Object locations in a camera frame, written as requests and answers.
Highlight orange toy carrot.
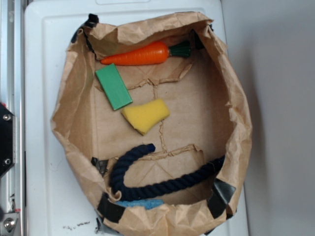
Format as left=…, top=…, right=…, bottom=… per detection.
left=100, top=41, right=191, bottom=65

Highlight dark blue rope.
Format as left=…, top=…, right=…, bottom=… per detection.
left=109, top=143, right=225, bottom=200

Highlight blue sponge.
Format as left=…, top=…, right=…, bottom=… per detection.
left=115, top=199, right=164, bottom=210

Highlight green rectangular sponge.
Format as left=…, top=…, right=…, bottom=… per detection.
left=95, top=64, right=133, bottom=111

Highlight metal corner bracket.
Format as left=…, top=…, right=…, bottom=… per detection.
left=0, top=212, right=19, bottom=236

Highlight yellow sponge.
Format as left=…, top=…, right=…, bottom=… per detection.
left=121, top=98, right=170, bottom=135

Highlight brown paper bag tray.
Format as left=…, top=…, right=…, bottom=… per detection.
left=51, top=12, right=252, bottom=236

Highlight black mounting plate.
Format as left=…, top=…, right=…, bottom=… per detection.
left=0, top=103, right=16, bottom=178

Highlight aluminium frame rail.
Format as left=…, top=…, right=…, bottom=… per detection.
left=0, top=0, right=28, bottom=236

